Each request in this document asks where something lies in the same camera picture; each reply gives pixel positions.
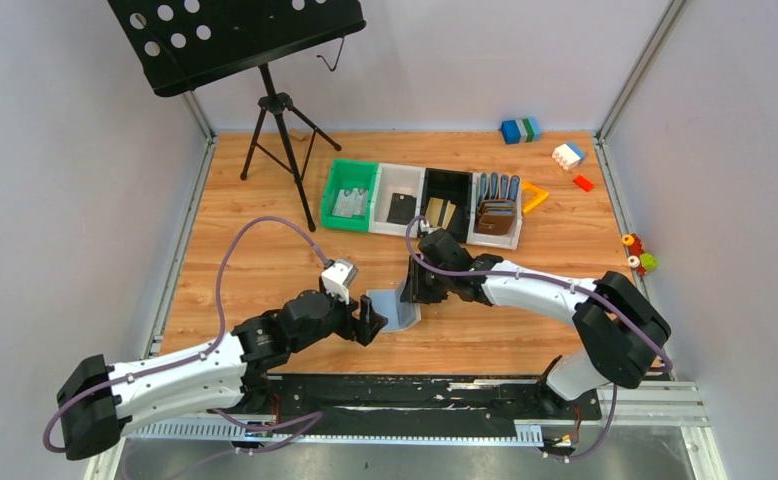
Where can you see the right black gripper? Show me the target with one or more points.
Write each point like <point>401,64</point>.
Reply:
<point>419,281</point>

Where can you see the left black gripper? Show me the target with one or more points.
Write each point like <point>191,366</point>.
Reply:
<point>356,318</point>

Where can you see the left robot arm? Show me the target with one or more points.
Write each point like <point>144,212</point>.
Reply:
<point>100,403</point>

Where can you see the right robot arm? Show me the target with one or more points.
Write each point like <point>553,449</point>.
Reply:
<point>622,334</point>

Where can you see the black card in white bin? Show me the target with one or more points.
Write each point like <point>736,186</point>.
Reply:
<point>402,208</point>

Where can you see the gold cards in black bin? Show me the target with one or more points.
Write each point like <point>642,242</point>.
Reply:
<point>439,212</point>

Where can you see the silver cards in green bin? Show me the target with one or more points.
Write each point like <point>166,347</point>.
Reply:
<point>351,203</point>

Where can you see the brown leather wallets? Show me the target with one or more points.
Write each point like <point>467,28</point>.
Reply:
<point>495,217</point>

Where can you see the black plastic bin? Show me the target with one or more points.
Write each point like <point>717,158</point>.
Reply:
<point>455,186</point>

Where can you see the green plastic bin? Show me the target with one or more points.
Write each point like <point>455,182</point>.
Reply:
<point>347,174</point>

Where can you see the yellow plastic angle piece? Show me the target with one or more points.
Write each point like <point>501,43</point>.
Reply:
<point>533,196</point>

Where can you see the blue green block stack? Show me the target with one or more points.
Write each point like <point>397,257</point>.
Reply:
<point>522,130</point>

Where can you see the red toy brick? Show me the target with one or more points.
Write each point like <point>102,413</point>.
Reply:
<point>583,183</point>

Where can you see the white blue toy block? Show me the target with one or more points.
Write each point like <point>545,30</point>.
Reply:
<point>568,156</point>

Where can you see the red green toy car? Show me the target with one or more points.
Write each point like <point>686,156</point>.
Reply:
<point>639,259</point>

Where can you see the black music stand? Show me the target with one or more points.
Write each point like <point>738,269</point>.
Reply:
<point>184,45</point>

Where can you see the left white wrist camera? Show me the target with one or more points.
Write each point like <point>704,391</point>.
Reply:
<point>337,278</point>

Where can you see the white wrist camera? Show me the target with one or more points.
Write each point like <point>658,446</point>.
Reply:
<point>337,278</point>
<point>423,229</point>

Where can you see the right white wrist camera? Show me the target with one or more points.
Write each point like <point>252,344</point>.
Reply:
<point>423,229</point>

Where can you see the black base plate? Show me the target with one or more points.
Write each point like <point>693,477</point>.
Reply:
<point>456,406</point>

